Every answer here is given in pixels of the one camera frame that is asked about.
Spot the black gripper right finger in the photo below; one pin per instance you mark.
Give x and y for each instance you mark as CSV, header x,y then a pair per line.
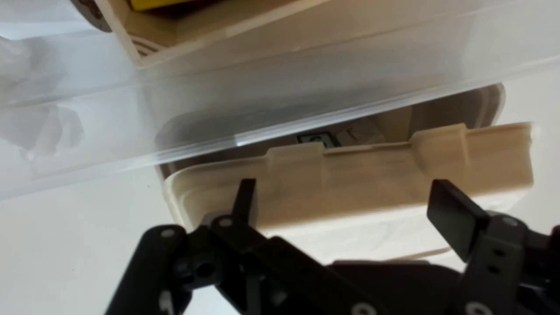
x,y
510,268

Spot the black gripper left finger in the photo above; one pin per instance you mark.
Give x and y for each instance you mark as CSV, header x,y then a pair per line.
x,y
254,274

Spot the clear plastic storage bin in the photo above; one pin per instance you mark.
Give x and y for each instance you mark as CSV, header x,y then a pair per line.
x,y
77,106

